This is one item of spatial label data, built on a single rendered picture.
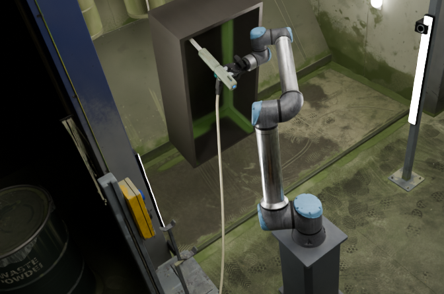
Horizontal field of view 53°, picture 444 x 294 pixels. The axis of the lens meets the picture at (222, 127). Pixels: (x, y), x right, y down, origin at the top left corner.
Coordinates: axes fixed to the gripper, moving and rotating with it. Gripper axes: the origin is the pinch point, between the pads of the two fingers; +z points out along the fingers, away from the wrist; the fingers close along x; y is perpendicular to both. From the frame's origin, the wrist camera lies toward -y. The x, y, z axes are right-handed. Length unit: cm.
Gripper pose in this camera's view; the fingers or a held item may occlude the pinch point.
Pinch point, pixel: (219, 76)
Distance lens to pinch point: 249.7
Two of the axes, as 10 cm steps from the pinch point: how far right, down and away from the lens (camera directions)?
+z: -7.9, 4.6, -4.1
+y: -1.1, 5.5, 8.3
